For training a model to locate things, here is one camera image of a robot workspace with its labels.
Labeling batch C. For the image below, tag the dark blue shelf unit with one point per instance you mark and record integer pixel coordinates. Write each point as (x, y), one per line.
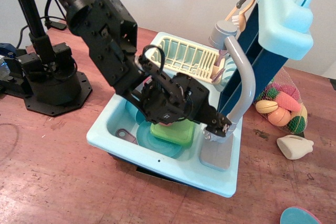
(265, 64)

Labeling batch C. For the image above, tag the purple toy cutlery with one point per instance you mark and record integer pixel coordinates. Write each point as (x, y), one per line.
(221, 57)

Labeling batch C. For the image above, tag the cream dish drying rack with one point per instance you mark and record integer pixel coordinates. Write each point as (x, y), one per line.
(188, 57)

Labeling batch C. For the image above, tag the brown toy spatula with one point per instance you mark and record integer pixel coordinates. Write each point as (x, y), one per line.
(126, 135)

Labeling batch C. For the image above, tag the net bag of toy food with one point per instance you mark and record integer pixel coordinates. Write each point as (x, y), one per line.
(281, 104)

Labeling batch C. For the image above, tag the beige toy jug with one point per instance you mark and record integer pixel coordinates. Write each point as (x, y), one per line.
(294, 147)

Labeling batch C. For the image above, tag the pink toy cup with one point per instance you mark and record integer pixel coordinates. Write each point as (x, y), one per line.
(165, 124)

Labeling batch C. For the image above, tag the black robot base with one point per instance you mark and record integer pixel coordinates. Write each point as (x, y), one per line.
(51, 90)

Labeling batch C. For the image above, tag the tan hanging brush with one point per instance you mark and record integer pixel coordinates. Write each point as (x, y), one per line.
(239, 20)

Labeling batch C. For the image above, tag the blue pink plate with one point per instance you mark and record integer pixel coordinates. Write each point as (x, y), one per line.
(298, 215)

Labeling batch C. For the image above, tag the green square plate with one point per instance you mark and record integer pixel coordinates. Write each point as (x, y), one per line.
(180, 133)

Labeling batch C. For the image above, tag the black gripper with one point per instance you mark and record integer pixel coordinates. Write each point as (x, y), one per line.
(168, 100)

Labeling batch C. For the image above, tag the grey toy faucet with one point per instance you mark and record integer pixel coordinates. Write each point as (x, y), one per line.
(216, 152)

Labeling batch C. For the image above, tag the teal round plate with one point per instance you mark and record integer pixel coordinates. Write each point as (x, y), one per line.
(149, 141)

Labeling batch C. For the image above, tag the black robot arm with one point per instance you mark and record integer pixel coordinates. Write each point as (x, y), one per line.
(110, 32)

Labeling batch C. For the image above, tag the black camera stand pole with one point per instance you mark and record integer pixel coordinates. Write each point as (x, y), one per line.
(38, 37)

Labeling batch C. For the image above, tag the teal toy cup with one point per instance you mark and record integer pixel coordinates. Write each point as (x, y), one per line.
(134, 112)

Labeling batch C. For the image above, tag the light blue toy sink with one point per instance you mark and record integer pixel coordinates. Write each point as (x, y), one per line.
(182, 152)

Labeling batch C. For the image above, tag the light blue shelf top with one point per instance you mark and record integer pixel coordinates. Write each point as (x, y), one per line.
(284, 27)

